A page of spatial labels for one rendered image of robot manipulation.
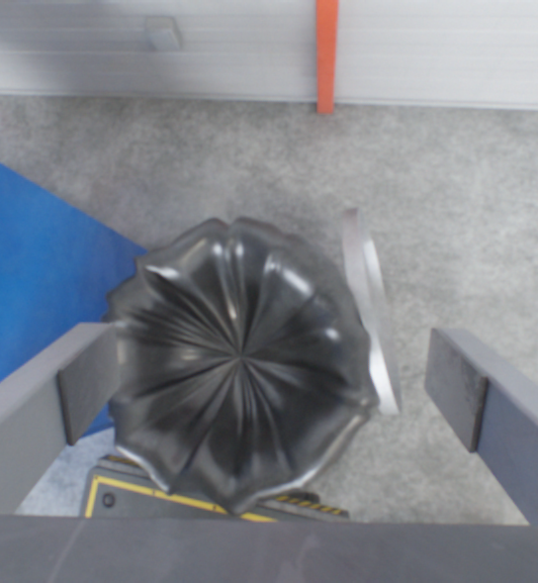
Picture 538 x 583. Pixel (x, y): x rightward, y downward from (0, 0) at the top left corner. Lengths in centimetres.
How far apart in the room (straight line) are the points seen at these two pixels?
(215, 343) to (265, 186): 77
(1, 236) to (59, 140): 102
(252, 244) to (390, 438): 87
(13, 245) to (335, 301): 62
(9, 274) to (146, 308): 27
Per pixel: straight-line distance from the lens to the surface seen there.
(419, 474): 146
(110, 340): 16
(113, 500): 124
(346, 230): 94
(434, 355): 16
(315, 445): 72
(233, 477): 79
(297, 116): 161
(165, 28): 140
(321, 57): 138
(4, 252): 91
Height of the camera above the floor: 137
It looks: 79 degrees down
